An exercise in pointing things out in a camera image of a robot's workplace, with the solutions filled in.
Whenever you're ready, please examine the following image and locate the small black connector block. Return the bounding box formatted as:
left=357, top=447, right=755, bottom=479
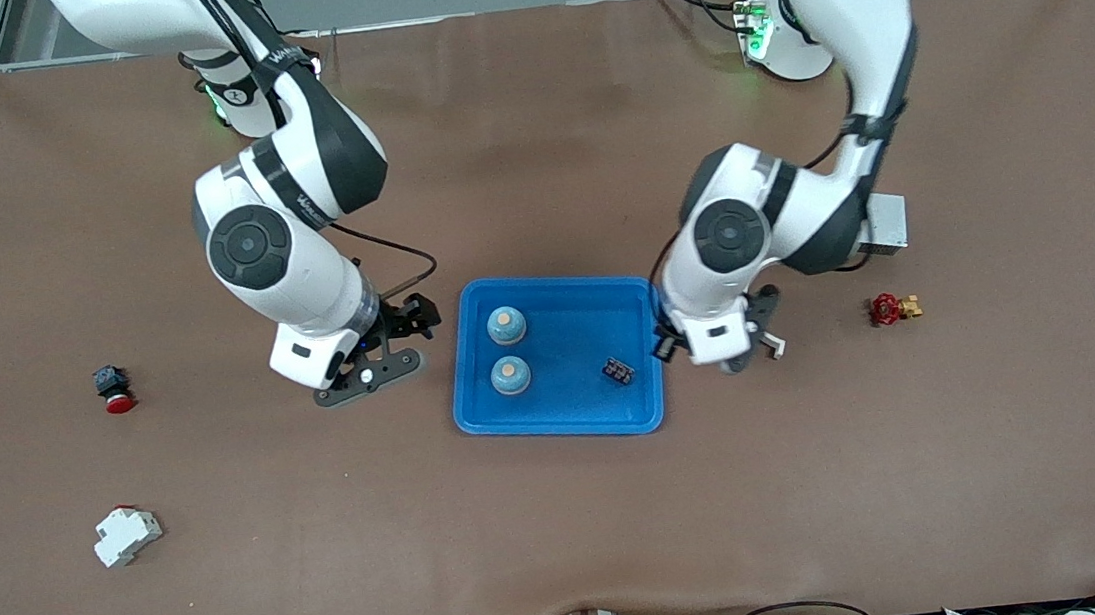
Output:
left=600, top=353, right=638, bottom=390

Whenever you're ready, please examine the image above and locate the blue round bell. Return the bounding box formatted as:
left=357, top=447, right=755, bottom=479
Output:
left=484, top=304, right=530, bottom=348
left=488, top=354, right=535, bottom=399

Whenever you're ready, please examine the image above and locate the blue plastic tray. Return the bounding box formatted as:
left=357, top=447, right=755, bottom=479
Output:
left=440, top=262, right=673, bottom=454

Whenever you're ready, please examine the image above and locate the silver metal box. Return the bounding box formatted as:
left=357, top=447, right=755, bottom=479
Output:
left=853, top=191, right=912, bottom=259

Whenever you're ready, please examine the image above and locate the black red emergency button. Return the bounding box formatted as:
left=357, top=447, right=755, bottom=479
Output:
left=91, top=362, right=139, bottom=418

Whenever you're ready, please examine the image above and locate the white circuit breaker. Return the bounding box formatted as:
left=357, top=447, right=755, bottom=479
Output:
left=89, top=501, right=167, bottom=571

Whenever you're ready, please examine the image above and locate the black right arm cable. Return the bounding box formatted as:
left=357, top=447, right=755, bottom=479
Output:
left=176, top=0, right=442, bottom=321

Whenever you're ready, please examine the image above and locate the brass valve red handle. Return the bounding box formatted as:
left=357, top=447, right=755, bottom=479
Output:
left=868, top=289, right=926, bottom=329

